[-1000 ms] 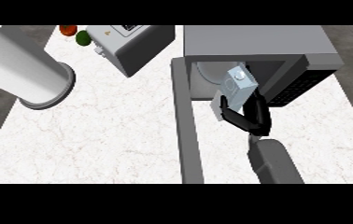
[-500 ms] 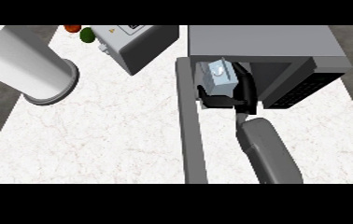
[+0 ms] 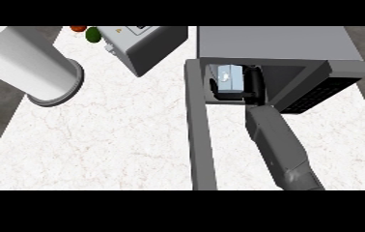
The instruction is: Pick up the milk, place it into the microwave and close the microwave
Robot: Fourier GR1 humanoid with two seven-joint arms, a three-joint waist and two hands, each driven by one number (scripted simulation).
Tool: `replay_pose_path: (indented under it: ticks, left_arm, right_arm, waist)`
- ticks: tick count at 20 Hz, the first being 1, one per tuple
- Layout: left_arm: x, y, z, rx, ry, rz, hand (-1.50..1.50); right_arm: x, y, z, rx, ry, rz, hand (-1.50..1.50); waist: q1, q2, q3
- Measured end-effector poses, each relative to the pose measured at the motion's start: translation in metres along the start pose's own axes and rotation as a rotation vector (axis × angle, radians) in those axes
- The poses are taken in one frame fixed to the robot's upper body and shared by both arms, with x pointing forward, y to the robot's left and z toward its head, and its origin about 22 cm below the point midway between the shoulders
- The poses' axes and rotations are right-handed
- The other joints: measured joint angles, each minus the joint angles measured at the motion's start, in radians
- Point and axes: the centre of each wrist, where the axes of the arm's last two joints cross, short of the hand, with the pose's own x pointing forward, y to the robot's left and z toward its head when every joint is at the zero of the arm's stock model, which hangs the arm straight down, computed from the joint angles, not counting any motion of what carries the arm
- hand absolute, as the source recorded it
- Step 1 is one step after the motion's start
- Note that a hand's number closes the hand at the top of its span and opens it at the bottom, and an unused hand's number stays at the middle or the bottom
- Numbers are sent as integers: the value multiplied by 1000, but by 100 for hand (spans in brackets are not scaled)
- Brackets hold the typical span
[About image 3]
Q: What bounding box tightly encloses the grey microwave door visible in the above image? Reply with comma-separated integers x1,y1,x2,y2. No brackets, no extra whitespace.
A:
182,58,221,191

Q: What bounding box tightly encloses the grey microwave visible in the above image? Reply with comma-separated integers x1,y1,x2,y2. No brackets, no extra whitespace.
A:
197,25,365,115

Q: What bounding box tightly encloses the white paper towel roll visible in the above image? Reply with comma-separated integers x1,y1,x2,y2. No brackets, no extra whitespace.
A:
0,26,86,108

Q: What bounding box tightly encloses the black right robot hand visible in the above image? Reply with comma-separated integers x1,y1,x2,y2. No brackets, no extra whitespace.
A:
214,66,265,106

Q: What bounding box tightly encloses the grey box appliance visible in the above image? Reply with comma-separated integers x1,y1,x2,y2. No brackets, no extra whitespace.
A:
97,25,190,78

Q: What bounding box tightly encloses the green vegetable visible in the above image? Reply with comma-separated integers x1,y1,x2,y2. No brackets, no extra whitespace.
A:
85,26,103,44

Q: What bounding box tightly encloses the pale blue milk carton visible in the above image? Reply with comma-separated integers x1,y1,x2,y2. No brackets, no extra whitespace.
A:
216,64,246,93

